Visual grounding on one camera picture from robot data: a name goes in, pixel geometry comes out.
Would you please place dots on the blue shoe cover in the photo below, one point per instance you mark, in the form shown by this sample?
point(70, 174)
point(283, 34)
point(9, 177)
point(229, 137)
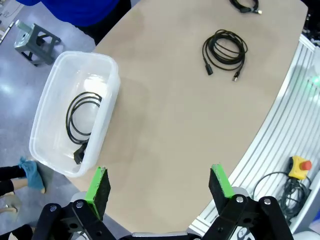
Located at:
point(31, 175)

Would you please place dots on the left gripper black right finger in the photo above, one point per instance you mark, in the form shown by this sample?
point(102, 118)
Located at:
point(221, 190)

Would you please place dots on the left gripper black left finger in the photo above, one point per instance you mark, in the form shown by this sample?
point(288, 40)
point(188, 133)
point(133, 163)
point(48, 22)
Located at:
point(97, 197)

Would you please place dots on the white desk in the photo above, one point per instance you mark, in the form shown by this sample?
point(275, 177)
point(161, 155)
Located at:
point(7, 31)

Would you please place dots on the yellow emergency stop button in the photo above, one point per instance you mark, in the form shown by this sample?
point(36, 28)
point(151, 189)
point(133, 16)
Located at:
point(297, 167)

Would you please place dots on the person in blue hoodie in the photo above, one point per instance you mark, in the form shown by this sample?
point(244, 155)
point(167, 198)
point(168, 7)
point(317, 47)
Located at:
point(75, 10)

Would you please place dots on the clear plastic storage box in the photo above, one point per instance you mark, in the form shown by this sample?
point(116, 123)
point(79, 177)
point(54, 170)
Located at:
point(110, 82)

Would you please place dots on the aluminium rail frame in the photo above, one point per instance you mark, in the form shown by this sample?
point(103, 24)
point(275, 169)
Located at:
point(275, 140)

